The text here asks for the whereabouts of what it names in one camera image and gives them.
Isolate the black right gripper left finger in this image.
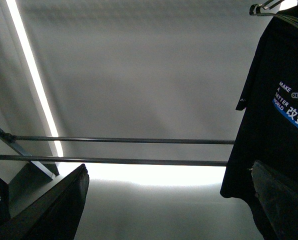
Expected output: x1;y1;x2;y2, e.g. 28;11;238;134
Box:
0;164;90;240

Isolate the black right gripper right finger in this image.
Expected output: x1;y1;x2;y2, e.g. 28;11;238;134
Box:
251;160;298;240

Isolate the black printed t-shirt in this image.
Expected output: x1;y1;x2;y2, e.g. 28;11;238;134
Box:
220;5;298;231

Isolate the silver metal clothes hanger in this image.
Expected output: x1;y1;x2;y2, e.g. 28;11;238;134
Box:
248;0;298;29

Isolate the grey metal drying rack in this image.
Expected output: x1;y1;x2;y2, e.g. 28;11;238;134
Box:
0;128;235;179

